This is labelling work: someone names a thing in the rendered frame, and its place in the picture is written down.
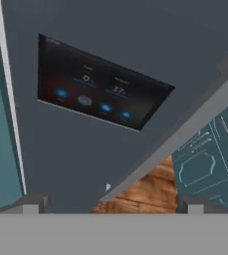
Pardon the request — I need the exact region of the grey fridge door handle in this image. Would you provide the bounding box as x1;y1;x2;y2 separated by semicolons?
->
98;49;228;203

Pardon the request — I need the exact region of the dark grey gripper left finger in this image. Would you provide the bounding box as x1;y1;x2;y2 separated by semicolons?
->
0;193;51;215

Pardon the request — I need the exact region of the dark grey fridge door with screen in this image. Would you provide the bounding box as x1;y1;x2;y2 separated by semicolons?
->
0;0;228;214

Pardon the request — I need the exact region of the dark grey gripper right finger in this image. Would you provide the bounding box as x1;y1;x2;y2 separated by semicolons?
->
176;193;228;215

